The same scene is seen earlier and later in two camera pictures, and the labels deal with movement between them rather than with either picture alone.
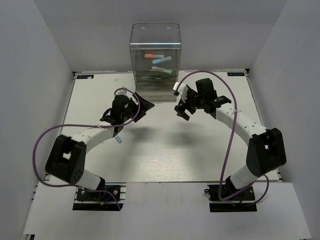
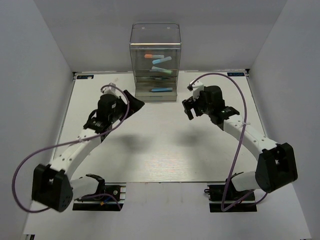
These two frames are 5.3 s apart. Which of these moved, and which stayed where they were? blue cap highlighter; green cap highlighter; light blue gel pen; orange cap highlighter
Moved: light blue gel pen
Stayed: orange cap highlighter; green cap highlighter; blue cap highlighter
